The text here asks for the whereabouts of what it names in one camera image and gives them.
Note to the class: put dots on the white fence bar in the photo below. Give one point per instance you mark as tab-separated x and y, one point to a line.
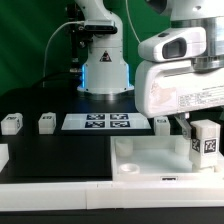
4	156
109	195

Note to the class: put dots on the white square tabletop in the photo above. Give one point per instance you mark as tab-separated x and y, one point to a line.
157	158

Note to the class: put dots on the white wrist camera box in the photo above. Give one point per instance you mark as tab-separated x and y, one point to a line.
174	44

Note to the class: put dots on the marker sheet with tags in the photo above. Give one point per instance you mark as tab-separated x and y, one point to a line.
105	121

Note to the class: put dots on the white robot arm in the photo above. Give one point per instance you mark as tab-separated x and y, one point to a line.
105	72

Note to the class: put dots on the black camera on stand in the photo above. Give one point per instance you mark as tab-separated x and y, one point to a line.
79	37

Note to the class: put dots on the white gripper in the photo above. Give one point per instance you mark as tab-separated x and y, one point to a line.
175	88

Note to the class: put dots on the white front fence bar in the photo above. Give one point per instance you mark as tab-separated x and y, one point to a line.
109	195

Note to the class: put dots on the white left fence bar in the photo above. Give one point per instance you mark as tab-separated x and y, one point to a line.
4	156

